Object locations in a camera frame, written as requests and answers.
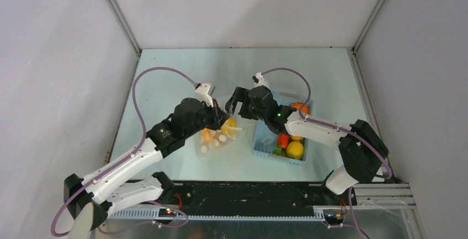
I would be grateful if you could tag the red chili pepper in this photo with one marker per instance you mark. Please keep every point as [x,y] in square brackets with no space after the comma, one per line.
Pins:
[283,141]

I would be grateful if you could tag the right circuit board with leds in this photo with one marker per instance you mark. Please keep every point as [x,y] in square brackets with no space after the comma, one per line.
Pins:
[334,220]

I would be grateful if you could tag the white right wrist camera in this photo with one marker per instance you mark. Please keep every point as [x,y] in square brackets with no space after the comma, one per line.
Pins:
[259,80]

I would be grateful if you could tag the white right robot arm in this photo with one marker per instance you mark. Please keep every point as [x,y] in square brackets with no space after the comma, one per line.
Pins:
[361,149]

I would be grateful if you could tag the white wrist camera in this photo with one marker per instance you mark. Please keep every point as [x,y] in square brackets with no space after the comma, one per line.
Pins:
[203,92]
[259,80]

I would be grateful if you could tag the yellow lemon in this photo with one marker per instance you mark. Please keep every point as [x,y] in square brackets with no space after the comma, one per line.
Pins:
[295,150]

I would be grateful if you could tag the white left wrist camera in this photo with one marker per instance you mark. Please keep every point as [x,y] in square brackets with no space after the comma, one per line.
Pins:
[203,92]

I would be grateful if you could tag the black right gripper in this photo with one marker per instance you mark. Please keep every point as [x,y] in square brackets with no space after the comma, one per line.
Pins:
[243,101]

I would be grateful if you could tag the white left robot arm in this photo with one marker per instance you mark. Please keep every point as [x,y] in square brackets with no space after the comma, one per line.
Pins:
[108,190]

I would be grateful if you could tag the circuit board with leds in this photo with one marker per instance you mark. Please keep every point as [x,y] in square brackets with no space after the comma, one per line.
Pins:
[334,220]
[167,213]

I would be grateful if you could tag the light blue plastic basket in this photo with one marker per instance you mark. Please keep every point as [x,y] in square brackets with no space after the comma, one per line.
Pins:
[265,141]

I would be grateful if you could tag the left circuit board with leds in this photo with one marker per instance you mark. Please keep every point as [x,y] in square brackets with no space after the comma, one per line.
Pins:
[167,213]

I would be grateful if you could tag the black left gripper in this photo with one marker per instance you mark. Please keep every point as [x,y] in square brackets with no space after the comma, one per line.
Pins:
[218,116]

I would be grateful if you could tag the green pepper stem piece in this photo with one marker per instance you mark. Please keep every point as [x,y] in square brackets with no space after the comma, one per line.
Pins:
[279,151]

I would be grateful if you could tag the clear dotted zip top bag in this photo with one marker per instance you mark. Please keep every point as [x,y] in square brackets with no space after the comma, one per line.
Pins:
[222,141]

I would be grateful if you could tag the orange yellow bell pepper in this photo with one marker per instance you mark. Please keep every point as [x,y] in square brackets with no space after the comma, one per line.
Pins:
[208,135]

